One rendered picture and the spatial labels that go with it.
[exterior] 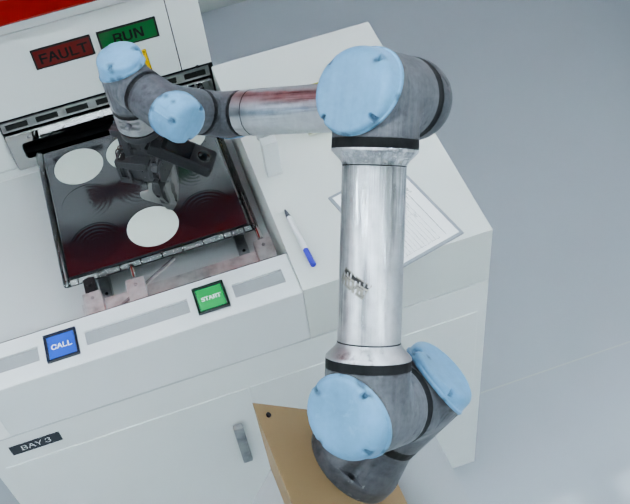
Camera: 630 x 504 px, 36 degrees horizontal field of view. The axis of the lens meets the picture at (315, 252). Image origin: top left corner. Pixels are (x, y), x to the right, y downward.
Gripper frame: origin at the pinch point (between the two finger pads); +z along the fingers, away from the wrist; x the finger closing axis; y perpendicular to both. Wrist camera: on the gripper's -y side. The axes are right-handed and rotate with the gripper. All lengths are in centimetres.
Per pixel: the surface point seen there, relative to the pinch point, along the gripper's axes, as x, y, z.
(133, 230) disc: 1.6, 9.5, 7.3
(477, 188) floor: -99, -48, 97
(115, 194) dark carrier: -6.7, 16.1, 7.3
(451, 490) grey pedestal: 40, -56, 15
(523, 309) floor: -55, -65, 97
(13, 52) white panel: -19.9, 35.7, -15.6
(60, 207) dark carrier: -1.9, 26.0, 7.3
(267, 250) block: 3.3, -17.6, 6.5
